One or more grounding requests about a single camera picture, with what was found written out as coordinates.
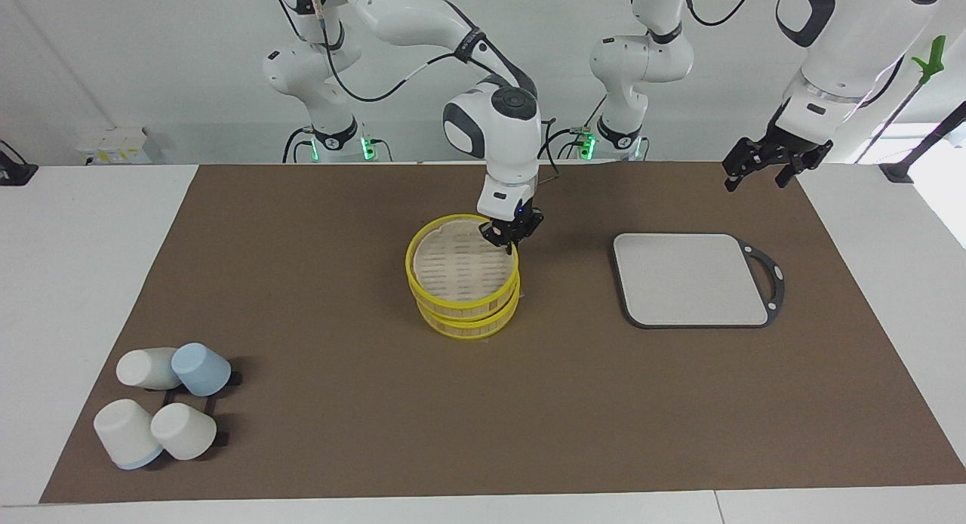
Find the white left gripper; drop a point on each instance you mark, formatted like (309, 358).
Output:
(806, 122)

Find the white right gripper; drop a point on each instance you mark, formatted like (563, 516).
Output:
(502, 195)

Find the yellow-rimmed bamboo steamer tier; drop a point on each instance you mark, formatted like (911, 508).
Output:
(453, 303)

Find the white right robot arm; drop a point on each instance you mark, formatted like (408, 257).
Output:
(498, 131)

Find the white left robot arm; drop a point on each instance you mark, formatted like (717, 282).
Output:
(845, 48)

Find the white mesh steamer liner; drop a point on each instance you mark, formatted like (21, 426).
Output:
(453, 263)

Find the yellow-rimmed bamboo steamer base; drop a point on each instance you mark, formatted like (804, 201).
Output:
(464, 334)

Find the black stand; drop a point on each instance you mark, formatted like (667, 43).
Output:
(898, 171)

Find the green-tipped rod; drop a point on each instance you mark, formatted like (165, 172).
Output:
(934, 60)

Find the brown table mat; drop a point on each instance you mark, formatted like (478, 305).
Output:
(302, 320)

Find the black cup rack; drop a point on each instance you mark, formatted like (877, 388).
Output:
(235, 378)

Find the light blue plastic cup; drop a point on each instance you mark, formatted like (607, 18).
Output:
(200, 368)

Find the white plastic cup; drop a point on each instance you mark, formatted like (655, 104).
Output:
(181, 431)
(124, 433)
(143, 368)

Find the white power box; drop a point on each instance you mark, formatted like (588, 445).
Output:
(113, 146)

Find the black clamp device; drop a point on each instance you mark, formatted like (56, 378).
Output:
(15, 173)

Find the white cutting board grey frame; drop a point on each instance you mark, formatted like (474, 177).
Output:
(690, 278)

